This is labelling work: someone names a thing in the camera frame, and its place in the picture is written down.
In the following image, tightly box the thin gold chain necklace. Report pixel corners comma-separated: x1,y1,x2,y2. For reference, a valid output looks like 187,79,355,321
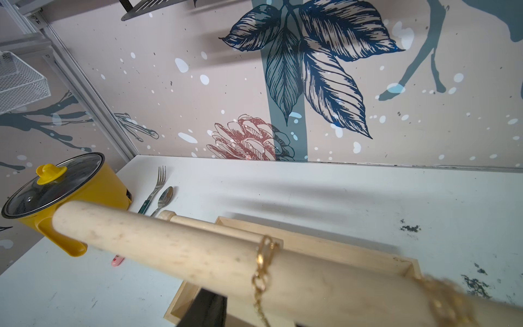
251,235,281,327

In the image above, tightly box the yellow pot with glass lid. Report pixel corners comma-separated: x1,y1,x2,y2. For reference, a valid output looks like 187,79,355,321
1,152,132,257

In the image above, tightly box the spoon with pink handle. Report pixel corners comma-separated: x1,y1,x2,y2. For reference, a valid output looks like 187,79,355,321
111,186,174,267

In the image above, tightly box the fork with green handle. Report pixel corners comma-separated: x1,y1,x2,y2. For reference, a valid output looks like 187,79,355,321
138,166,167,215

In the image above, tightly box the white wire mesh shelf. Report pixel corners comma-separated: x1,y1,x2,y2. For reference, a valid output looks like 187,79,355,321
1,51,51,114

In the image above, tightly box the wooden jewelry display stand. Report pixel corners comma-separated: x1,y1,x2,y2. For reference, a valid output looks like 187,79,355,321
52,201,522,326

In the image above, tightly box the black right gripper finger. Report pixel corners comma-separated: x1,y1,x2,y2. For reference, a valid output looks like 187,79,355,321
177,289,227,327

